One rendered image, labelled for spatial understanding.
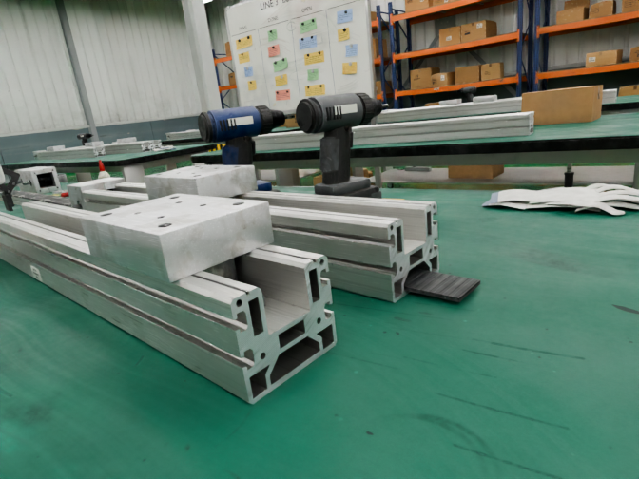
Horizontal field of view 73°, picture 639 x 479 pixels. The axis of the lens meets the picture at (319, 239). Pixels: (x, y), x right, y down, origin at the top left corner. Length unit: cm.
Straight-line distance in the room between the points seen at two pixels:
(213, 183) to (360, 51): 305
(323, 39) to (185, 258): 354
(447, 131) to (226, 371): 178
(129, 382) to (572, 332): 37
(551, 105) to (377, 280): 198
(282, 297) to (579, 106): 208
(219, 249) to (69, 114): 1297
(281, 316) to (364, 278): 14
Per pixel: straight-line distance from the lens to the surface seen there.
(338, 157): 78
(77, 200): 114
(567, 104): 235
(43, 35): 1343
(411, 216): 50
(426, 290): 46
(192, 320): 36
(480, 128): 198
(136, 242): 38
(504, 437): 31
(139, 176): 367
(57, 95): 1323
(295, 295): 36
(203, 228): 36
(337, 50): 376
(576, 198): 80
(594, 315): 46
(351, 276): 48
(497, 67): 1021
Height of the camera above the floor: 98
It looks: 17 degrees down
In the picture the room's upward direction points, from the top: 7 degrees counter-clockwise
